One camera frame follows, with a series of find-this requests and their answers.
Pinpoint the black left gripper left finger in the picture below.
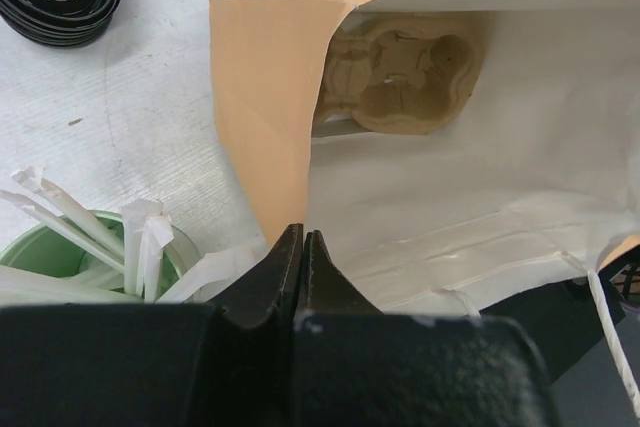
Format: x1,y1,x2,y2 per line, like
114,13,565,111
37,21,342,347
1,224,304,426

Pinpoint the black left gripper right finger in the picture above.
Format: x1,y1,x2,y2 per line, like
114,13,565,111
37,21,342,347
294,231,560,426

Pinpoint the brown paper bag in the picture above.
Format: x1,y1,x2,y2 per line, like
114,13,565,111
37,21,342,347
209,0,639,314

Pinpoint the brown pulp cup carrier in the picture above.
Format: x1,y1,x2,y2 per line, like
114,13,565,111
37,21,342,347
313,14,484,135

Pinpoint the white wrapped straw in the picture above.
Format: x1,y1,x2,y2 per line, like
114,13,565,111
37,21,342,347
11,167,124,264
1,190,124,273
1,265,142,303
139,215,174,303
120,199,163,297

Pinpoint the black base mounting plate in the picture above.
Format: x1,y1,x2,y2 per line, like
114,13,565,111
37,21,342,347
468,248,639,393

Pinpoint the green straw holder cup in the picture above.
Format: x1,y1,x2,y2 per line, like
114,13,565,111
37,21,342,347
1,211,201,307

